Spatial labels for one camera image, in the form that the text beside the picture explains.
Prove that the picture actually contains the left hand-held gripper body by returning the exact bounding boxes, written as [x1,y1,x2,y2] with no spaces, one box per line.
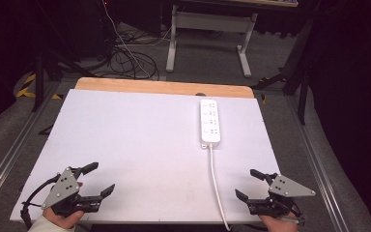
[41,166,103,218]

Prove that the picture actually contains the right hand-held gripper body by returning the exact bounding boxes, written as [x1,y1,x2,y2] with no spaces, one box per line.
[246,173,317,226]

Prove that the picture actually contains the person's left hand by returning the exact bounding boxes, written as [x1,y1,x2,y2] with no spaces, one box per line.
[43,207,85,230]

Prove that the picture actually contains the person's right hand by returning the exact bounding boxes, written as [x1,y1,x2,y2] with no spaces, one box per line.
[258,215,300,232]

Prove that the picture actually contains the white table cover board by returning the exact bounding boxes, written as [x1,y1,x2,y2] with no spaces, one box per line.
[9,88,282,225]

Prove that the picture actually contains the white power strip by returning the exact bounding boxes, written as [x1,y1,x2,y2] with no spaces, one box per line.
[199,98,222,150]

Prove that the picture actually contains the yellow black floor tape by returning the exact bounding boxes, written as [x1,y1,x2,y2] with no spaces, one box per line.
[14,72,64,101]

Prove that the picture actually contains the black metal stand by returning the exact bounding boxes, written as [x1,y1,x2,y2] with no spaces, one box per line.
[250,17,315,126]
[31,47,95,113]

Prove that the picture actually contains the white power strip cable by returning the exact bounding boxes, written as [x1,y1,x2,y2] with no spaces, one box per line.
[208,143,233,232]

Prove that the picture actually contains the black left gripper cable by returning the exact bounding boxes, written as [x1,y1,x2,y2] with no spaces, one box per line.
[19,173,62,230]

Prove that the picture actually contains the aluminium floor rail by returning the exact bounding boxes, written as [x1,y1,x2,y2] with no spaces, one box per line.
[0,80,62,209]
[285,96,347,232]

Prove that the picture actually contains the black floor cables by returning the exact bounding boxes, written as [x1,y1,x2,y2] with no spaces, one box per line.
[104,28,161,81]

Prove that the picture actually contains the thin white floor cable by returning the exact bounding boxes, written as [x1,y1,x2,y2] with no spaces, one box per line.
[101,0,173,79]

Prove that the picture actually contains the white metal desk frame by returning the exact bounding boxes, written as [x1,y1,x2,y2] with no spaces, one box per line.
[165,4,259,79]

